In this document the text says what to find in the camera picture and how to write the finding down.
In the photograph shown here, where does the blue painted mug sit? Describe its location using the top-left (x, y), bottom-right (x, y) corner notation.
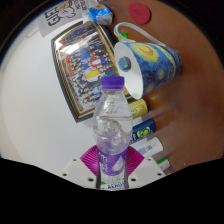
top-left (113, 22), bottom-right (184, 101)

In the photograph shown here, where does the brown bottle with yellow label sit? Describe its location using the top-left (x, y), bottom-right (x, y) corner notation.
top-left (128, 98), bottom-right (149, 120)

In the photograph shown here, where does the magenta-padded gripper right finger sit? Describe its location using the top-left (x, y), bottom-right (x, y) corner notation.
top-left (125, 146), bottom-right (167, 190)

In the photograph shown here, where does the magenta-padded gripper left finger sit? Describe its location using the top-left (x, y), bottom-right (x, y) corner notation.
top-left (60, 145), bottom-right (101, 190)

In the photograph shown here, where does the blue tissue pack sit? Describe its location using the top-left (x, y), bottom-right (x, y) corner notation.
top-left (87, 3), bottom-right (114, 27)

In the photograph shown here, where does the dark blue pump bottle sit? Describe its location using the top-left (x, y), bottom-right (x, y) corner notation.
top-left (129, 118), bottom-right (157, 145)

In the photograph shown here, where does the flat round red coaster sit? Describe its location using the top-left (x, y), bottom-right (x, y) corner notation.
top-left (128, 2), bottom-right (152, 25)

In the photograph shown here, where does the clear purple-capped water bottle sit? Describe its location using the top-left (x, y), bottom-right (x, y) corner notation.
top-left (92, 75), bottom-right (134, 190)

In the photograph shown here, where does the white bottle with blue cap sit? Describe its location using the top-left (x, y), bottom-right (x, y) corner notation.
top-left (133, 136), bottom-right (165, 159)

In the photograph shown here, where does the framed group photo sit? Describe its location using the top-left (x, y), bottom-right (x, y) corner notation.
top-left (50, 21), bottom-right (138, 124)

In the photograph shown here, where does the white printed paper gift bag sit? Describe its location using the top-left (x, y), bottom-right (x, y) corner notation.
top-left (36, 0), bottom-right (90, 38)

